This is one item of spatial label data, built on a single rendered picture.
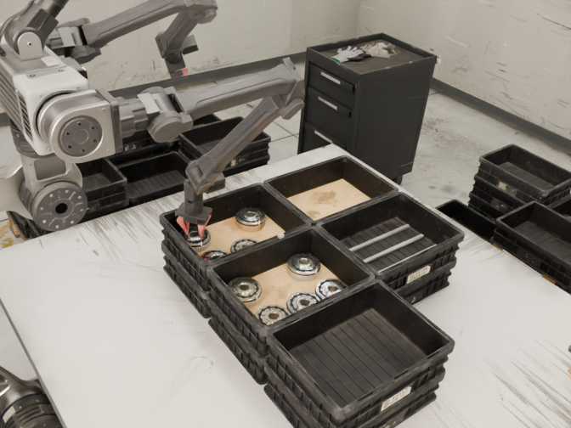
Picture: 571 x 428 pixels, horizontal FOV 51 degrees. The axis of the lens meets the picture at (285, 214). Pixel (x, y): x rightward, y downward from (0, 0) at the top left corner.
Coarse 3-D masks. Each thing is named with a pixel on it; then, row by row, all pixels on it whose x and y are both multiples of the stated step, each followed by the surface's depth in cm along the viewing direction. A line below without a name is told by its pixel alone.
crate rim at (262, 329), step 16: (272, 240) 182; (240, 256) 175; (352, 256) 178; (208, 272) 168; (368, 272) 173; (224, 288) 163; (352, 288) 167; (240, 304) 158; (320, 304) 160; (256, 320) 154; (288, 320) 155
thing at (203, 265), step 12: (228, 192) 202; (288, 204) 199; (300, 216) 194; (168, 228) 184; (300, 228) 188; (180, 240) 179; (264, 240) 182; (192, 252) 175; (240, 252) 176; (204, 264) 171
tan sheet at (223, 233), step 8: (216, 224) 203; (224, 224) 204; (232, 224) 204; (272, 224) 206; (216, 232) 200; (224, 232) 200; (232, 232) 201; (240, 232) 201; (248, 232) 201; (256, 232) 201; (264, 232) 202; (272, 232) 202; (280, 232) 202; (216, 240) 196; (224, 240) 196; (232, 240) 197; (208, 248) 193; (216, 248) 193; (224, 248) 193
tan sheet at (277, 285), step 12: (264, 276) 183; (276, 276) 184; (288, 276) 184; (324, 276) 185; (264, 288) 179; (276, 288) 179; (288, 288) 180; (300, 288) 180; (312, 288) 180; (264, 300) 175; (276, 300) 175; (252, 312) 170
